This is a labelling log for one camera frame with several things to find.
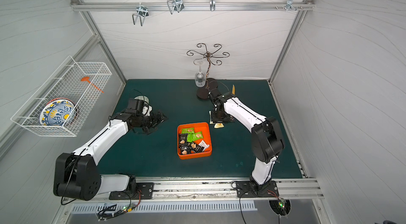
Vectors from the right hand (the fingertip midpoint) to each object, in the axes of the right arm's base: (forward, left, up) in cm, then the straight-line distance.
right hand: (218, 119), depth 89 cm
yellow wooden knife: (+30, -11, -10) cm, 34 cm away
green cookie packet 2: (-8, +15, -7) cm, 19 cm away
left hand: (-5, +30, +4) cm, 31 cm away
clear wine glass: (+21, +12, +13) cm, 27 cm away
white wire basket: (+4, +68, +24) cm, 72 cm away
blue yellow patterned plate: (-15, +64, +27) cm, 71 cm away
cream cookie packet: (-4, +1, 0) cm, 4 cm away
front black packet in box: (-15, +16, -5) cm, 23 cm away
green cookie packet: (-4, +18, -7) cm, 20 cm away
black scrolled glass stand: (+38, +5, -9) cm, 39 cm away
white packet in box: (-11, +9, -8) cm, 16 cm away
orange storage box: (-2, +8, -7) cm, 11 cm away
